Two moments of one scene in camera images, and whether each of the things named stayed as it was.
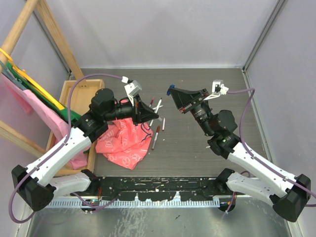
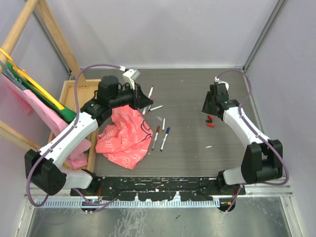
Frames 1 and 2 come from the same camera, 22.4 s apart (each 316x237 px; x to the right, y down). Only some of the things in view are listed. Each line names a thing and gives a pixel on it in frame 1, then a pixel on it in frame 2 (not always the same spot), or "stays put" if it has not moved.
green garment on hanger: [68, 115] stays put
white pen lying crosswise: [155, 108] stays put
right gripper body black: [189, 104] to [208, 107]
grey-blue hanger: [7, 73] stays put
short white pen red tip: [163, 124] to [150, 92]
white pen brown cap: [156, 135] stays put
